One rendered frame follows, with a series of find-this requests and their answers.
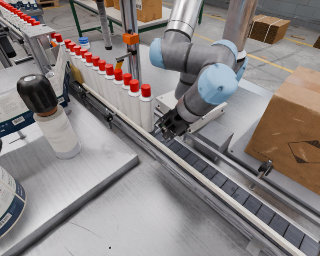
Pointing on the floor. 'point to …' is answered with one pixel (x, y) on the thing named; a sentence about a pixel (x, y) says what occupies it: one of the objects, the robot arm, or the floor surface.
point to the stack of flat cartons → (267, 29)
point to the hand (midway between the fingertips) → (165, 131)
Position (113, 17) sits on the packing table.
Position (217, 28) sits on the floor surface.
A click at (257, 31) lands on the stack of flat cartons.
